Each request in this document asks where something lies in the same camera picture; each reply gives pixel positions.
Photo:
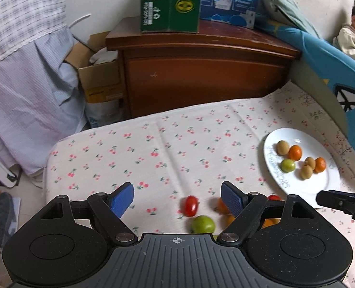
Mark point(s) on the green jujube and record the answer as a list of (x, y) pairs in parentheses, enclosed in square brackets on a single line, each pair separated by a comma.
[(287, 165), (203, 224)]

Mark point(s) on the cherry print tablecloth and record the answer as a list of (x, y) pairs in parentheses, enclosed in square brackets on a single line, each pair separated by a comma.
[(165, 156)]

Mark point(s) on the light blue striped cloth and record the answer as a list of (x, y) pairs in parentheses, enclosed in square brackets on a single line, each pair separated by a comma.
[(30, 105)]

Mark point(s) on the white black frame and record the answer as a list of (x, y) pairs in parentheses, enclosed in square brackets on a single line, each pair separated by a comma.
[(0, 168)]

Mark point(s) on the white grey plaid cloth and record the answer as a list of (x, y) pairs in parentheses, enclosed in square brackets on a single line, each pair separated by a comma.
[(18, 15)]

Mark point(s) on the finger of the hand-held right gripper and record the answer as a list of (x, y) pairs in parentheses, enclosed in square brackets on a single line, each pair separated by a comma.
[(336, 199)]

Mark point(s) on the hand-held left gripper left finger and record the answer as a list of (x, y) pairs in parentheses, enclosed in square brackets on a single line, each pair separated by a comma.
[(123, 199)]

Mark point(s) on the brown longan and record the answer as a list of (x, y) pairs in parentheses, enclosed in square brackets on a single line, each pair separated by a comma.
[(310, 162), (282, 148), (306, 172)]

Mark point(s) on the grey-green pillow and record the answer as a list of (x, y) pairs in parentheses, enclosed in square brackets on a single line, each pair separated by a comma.
[(285, 9)]

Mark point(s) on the brown cardboard box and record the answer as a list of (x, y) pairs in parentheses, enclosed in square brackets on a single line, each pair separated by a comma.
[(101, 81)]

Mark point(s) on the white plate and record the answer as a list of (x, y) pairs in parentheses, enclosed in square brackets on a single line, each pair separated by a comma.
[(324, 186)]

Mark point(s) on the brown wooden nightstand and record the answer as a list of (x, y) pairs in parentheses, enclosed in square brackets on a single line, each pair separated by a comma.
[(201, 78)]

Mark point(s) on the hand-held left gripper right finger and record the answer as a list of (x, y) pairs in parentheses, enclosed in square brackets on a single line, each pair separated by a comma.
[(231, 199)]

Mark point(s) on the green carton box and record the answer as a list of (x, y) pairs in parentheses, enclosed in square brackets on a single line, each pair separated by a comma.
[(171, 6)]

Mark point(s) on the blue star print blanket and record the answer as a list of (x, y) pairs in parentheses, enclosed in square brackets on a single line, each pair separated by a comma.
[(330, 63)]

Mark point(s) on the olive grey cushion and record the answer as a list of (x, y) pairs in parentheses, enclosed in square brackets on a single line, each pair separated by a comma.
[(318, 96)]

